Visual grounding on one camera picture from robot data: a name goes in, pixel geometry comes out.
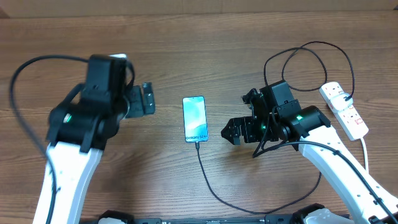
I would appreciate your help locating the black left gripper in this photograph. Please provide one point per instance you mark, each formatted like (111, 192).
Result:
(138, 109)

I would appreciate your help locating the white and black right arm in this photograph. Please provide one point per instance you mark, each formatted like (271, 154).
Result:
(278, 117)

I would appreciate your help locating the white power extension strip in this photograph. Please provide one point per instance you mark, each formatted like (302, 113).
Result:
(349, 119)

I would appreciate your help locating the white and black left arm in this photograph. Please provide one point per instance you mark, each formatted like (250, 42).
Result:
(79, 128)

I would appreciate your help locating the Samsung Galaxy smartphone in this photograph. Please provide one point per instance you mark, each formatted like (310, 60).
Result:
(194, 119)

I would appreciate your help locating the white USB charger adapter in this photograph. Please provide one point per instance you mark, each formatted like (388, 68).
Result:
(340, 102)

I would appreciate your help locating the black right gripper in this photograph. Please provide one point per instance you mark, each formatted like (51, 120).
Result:
(248, 125)

